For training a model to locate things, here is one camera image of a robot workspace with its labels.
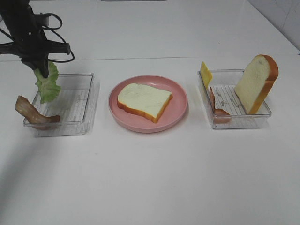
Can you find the bacon strip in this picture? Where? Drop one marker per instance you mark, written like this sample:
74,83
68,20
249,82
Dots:
26,109
221,116

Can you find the bread slice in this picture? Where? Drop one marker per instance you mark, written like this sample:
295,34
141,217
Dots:
256,82
144,100

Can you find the right clear plastic tray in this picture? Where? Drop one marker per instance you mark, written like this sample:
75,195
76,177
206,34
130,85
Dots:
222,84

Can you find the green lettuce leaf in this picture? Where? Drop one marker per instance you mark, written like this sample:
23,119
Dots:
47,87

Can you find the left clear plastic tray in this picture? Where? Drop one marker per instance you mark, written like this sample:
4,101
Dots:
75,105

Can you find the yellow cheese slice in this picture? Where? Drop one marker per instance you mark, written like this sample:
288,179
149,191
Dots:
206,75

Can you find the clear plastic tray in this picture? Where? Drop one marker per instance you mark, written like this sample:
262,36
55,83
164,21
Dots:
75,105
222,84

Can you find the pink round plate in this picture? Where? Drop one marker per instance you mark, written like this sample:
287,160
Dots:
142,122

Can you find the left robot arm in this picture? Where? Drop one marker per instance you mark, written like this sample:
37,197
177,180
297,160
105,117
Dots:
23,8

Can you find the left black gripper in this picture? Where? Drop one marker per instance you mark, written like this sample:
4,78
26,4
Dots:
34,36

